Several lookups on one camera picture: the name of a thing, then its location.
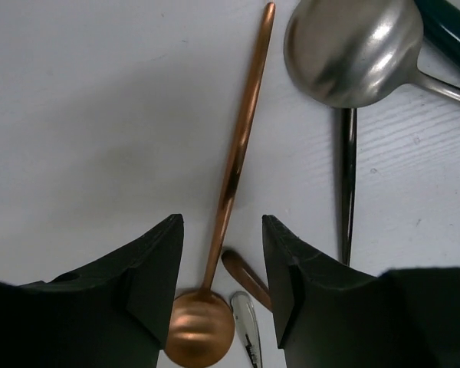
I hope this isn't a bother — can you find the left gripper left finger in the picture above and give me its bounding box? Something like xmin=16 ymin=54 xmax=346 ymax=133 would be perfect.
xmin=0 ymin=214 xmax=184 ymax=367

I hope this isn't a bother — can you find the copper round spoon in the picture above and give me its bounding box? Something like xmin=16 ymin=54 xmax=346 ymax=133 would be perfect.
xmin=164 ymin=2 xmax=276 ymax=367

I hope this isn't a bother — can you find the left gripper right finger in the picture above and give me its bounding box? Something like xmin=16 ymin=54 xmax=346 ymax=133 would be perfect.
xmin=262 ymin=215 xmax=460 ymax=367

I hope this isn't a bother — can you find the copper small fork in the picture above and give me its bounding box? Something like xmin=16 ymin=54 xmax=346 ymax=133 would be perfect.
xmin=221 ymin=249 xmax=272 ymax=311

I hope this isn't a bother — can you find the silver spoon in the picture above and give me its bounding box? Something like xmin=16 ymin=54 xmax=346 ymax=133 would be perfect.
xmin=284 ymin=0 xmax=460 ymax=108

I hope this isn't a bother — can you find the silver fork black handle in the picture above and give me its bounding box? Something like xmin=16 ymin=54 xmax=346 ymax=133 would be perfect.
xmin=340 ymin=109 xmax=357 ymax=266

